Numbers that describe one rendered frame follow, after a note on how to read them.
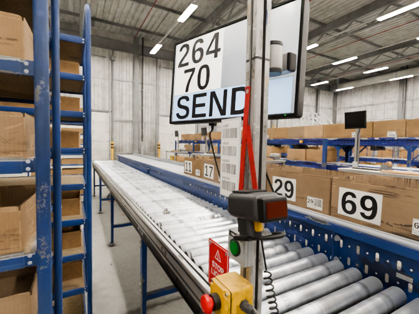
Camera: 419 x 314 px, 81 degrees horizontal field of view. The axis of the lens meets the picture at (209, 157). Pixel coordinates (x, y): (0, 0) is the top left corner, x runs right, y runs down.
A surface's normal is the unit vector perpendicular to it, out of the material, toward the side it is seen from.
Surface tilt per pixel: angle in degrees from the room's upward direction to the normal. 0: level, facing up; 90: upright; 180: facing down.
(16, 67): 90
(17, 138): 90
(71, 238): 90
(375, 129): 89
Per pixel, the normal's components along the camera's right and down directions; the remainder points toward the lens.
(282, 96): -0.65, -0.04
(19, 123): 0.50, 0.06
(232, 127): -0.88, 0.00
